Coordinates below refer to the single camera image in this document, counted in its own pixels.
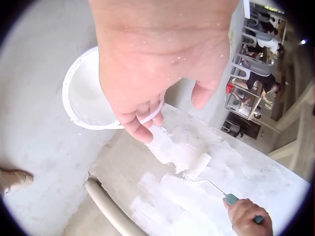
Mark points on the person's legs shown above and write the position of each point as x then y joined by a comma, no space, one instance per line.
14,177

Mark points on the person's right fingers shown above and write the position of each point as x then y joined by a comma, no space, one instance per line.
242,205

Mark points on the person's left fingers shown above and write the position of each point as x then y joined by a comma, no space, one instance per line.
137,127

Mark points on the person's left thumb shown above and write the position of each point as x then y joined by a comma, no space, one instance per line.
203,94

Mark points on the person's right hand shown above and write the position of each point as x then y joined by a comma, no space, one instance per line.
248,221

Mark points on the row of grey plastic chairs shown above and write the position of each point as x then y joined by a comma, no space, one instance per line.
262,70

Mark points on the white paint bucket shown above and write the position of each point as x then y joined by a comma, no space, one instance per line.
81,93

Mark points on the beige pipe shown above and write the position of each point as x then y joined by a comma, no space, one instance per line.
103,199

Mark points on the person's left hand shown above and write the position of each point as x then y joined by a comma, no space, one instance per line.
152,54

